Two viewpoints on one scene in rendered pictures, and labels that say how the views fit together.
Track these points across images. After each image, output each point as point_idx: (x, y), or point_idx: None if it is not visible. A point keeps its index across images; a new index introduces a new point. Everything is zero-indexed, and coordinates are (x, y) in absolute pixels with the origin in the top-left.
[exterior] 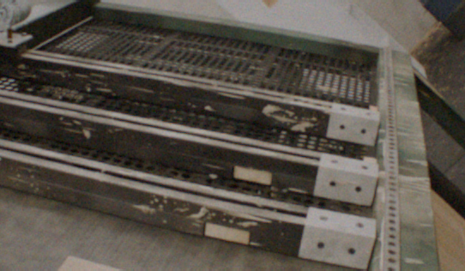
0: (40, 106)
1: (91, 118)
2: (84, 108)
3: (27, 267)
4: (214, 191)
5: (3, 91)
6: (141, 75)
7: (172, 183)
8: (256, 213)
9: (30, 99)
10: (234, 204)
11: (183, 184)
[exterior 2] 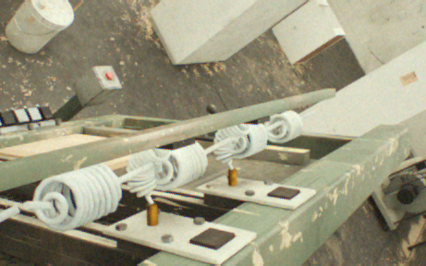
0: (33, 210)
1: None
2: None
3: (120, 175)
4: None
5: (64, 231)
6: None
7: (2, 161)
8: None
9: (37, 219)
10: None
11: None
